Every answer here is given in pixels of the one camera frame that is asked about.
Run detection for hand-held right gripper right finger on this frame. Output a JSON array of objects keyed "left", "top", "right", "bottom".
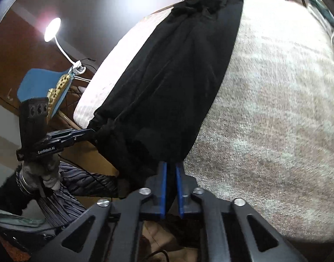
[{"left": 175, "top": 162, "right": 306, "bottom": 262}]

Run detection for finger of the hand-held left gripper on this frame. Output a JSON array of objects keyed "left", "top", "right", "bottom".
[{"left": 47, "top": 128, "right": 96, "bottom": 144}]

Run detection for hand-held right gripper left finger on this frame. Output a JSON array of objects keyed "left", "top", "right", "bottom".
[{"left": 31, "top": 162, "right": 168, "bottom": 262}]

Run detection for black pants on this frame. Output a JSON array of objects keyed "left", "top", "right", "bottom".
[{"left": 88, "top": 0, "right": 244, "bottom": 197}]

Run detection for person's left forearm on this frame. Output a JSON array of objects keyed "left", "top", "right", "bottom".
[{"left": 0, "top": 169, "right": 40, "bottom": 217}]

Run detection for person's left hand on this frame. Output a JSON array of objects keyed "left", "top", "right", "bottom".
[{"left": 19, "top": 154, "right": 61, "bottom": 197}]

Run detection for blue chair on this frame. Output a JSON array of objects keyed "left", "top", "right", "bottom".
[{"left": 17, "top": 68, "right": 75, "bottom": 116}]

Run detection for leopard print cloth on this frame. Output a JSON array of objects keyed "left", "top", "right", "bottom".
[{"left": 46, "top": 74, "right": 72, "bottom": 124}]

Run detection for grey striped garment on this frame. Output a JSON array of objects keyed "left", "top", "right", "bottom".
[{"left": 36, "top": 160, "right": 121, "bottom": 228}]

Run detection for teal cloth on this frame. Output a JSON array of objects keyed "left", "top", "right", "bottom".
[{"left": 0, "top": 208, "right": 45, "bottom": 228}]

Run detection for white desk lamp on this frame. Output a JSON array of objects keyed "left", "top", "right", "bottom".
[{"left": 44, "top": 17, "right": 87, "bottom": 75}]

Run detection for bed with beige blanket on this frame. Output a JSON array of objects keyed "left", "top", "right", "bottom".
[{"left": 73, "top": 0, "right": 334, "bottom": 244}]

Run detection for rattan chair frame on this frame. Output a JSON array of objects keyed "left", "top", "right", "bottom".
[{"left": 56, "top": 78, "right": 92, "bottom": 130}]

